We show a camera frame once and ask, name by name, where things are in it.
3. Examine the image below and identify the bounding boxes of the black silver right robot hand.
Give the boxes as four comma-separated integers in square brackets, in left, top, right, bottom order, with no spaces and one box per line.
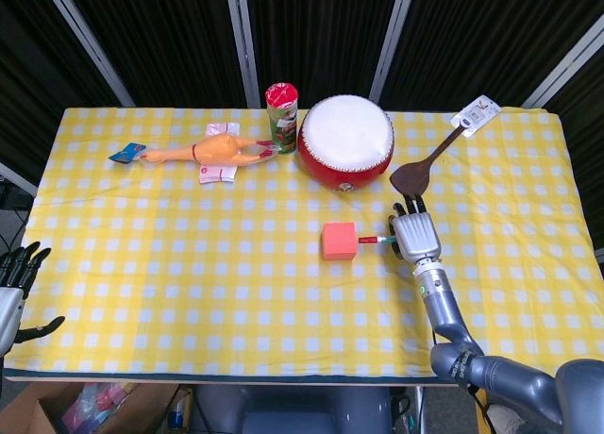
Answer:
[387,192,444,265]

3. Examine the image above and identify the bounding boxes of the orange rubber chicken toy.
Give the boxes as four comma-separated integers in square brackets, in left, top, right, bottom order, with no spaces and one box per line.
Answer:
[140,132,279,167]

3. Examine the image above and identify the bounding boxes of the green chips can red lid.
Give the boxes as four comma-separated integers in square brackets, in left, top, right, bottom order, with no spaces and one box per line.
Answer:
[264,82,302,156]

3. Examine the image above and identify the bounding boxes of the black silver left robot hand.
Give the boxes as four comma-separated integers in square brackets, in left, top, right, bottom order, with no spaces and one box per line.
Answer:
[0,241,66,355]

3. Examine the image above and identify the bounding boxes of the red drum with white skin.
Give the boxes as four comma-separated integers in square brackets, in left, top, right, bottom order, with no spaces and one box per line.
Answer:
[296,93,395,192]

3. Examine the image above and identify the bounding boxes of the colourful plastic bag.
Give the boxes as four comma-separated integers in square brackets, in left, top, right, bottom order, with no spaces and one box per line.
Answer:
[60,382,138,428]

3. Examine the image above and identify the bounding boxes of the brown cardboard box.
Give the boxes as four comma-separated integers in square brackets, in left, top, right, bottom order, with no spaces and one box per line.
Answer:
[0,382,180,434]

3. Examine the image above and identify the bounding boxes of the blue grey robot torso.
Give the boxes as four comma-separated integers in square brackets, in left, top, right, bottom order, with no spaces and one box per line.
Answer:
[191,385,393,434]

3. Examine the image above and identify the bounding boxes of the grey aluminium frame post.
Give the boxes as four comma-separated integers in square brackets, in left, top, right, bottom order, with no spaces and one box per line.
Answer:
[521,16,604,109]
[224,0,261,109]
[40,0,137,109]
[0,161,39,198]
[369,0,419,103]

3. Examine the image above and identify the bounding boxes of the orange red cube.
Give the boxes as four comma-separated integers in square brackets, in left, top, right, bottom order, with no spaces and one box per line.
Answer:
[322,221,359,262]

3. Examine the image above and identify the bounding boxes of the white spatula label card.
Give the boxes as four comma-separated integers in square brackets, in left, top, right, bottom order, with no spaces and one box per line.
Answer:
[450,95,501,139]

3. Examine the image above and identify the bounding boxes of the blue hang tag card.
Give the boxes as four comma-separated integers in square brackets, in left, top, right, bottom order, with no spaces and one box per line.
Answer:
[108,142,147,164]

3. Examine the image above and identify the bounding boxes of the dark wooden spatula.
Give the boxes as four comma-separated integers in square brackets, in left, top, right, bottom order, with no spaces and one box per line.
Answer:
[389,125,466,200]

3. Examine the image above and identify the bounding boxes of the yellow checkered tablecloth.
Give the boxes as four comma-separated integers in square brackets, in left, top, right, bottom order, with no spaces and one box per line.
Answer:
[3,106,604,383]

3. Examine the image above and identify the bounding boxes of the pink white paper packaging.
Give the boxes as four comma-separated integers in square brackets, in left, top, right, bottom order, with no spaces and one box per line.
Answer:
[198,121,242,185]

